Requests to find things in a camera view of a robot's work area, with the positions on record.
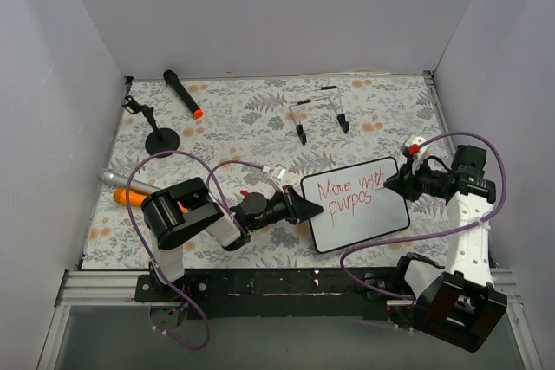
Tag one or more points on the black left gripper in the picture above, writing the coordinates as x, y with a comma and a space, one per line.
289, 204

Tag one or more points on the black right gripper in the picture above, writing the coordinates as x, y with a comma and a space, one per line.
410, 180

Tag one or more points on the black framed whiteboard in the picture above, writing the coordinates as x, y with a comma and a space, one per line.
356, 205

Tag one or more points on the black round microphone stand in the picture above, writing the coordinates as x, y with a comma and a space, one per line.
161, 138

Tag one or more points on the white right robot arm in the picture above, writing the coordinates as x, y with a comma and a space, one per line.
456, 303

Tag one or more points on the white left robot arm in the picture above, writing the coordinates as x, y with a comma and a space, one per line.
178, 213

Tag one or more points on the black whiteboard easel stand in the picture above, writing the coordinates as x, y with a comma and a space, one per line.
325, 98

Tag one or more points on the floral patterned table mat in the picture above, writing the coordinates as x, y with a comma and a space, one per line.
249, 120

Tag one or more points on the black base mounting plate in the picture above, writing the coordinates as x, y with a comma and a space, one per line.
210, 296

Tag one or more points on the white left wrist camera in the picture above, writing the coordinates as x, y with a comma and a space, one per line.
277, 177

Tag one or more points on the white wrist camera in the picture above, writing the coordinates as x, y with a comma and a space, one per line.
277, 177
415, 151

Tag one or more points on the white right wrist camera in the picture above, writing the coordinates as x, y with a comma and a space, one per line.
415, 151

